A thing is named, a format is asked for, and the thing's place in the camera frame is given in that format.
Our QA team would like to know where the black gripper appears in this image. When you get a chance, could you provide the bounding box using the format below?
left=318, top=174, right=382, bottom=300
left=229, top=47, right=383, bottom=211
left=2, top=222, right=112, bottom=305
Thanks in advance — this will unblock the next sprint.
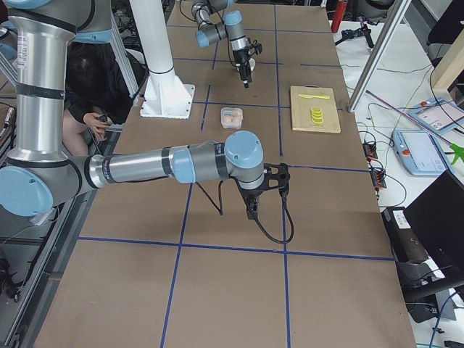
left=233, top=46, right=252, bottom=88
left=239, top=183, right=264, bottom=219

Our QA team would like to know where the clear plastic egg box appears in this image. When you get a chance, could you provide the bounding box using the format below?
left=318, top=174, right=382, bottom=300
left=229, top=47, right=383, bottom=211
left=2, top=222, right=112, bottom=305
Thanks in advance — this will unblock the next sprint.
left=220, top=107, right=243, bottom=129

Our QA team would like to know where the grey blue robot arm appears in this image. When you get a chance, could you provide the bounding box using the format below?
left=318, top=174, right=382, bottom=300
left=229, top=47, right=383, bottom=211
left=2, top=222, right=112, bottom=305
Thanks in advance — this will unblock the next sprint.
left=1, top=1, right=265, bottom=217
left=191, top=1, right=252, bottom=80

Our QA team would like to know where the white round bowl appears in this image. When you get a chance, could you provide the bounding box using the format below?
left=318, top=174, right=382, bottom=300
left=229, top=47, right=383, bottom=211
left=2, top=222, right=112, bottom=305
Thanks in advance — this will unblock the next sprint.
left=236, top=58, right=256, bottom=72

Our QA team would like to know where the yellow plastic knife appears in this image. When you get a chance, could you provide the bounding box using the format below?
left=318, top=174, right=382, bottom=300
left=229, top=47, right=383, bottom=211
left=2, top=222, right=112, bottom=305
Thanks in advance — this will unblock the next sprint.
left=298, top=94, right=331, bottom=100

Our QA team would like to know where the bamboo cutting board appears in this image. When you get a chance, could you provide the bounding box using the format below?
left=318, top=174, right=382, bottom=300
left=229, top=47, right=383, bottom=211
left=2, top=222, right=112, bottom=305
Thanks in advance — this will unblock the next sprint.
left=290, top=86, right=341, bottom=133

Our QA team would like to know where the black tripod rod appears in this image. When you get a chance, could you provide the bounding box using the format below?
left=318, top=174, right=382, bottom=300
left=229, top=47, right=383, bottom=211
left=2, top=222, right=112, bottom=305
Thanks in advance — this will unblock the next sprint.
left=335, top=16, right=379, bottom=49

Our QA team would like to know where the red cylinder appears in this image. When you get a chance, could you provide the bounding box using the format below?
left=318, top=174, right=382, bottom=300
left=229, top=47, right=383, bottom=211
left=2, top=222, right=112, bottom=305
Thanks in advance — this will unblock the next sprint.
left=331, top=0, right=348, bottom=33

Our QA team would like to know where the orange black adapter near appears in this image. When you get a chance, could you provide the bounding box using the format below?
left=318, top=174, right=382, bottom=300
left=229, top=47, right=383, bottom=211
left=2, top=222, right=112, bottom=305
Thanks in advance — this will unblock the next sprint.
left=370, top=168, right=386, bottom=191

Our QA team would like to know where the orange black adapter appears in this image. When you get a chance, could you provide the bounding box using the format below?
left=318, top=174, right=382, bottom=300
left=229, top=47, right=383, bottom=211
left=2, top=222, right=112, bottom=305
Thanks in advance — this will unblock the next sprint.
left=370, top=168, right=386, bottom=191
left=362, top=142, right=378, bottom=162

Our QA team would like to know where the orange black adapter far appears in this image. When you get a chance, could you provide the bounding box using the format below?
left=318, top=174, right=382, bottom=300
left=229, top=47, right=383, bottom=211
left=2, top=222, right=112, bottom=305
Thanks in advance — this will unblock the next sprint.
left=362, top=142, right=378, bottom=162

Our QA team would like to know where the person in black jacket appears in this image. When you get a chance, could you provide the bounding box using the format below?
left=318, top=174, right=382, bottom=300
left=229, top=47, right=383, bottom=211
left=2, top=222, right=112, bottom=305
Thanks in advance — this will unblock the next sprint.
left=62, top=42, right=133, bottom=156

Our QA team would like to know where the black computer tower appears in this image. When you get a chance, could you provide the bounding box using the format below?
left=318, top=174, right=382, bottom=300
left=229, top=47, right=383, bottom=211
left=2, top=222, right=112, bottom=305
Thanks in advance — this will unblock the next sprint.
left=381, top=207, right=428, bottom=265

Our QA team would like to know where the near blue teach pendant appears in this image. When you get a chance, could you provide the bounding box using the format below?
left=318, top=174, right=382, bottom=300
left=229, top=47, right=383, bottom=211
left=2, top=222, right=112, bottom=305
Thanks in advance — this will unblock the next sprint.
left=392, top=129, right=450, bottom=177

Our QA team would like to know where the blue teach pendant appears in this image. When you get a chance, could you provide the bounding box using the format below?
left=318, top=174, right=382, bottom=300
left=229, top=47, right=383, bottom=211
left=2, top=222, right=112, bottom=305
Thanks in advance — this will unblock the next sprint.
left=408, top=98, right=463, bottom=135
left=392, top=129, right=450, bottom=177

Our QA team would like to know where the black monitor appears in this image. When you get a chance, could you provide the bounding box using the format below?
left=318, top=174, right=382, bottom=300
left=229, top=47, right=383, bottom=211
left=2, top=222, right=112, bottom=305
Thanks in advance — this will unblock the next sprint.
left=404, top=170, right=463, bottom=271

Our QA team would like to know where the far blue teach pendant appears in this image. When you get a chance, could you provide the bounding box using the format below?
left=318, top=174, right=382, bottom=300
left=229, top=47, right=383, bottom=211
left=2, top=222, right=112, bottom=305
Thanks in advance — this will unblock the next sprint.
left=408, top=98, right=463, bottom=135

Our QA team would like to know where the grabber reach stick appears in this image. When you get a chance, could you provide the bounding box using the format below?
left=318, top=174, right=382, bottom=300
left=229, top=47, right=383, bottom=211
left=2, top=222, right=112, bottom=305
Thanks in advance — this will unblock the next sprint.
left=366, top=90, right=464, bottom=165

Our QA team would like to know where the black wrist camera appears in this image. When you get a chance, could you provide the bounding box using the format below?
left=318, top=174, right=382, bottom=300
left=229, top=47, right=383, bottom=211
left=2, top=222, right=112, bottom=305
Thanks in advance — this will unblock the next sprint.
left=249, top=41, right=262, bottom=57
left=263, top=163, right=291, bottom=194

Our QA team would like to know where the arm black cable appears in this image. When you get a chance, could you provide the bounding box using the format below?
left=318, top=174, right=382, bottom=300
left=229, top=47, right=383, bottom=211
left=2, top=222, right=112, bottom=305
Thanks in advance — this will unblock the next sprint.
left=195, top=180, right=295, bottom=244

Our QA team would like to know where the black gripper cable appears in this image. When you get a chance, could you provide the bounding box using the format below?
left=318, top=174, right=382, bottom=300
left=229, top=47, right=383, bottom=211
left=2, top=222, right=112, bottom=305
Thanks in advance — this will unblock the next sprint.
left=178, top=0, right=240, bottom=70

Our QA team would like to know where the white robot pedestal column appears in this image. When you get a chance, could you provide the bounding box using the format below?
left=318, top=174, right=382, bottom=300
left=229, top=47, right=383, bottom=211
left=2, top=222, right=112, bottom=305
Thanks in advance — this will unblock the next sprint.
left=130, top=0, right=195, bottom=119

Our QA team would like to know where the aluminium frame post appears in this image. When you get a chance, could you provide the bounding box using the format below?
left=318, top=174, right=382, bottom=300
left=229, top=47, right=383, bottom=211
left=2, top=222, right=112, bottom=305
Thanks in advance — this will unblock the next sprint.
left=347, top=0, right=412, bottom=112

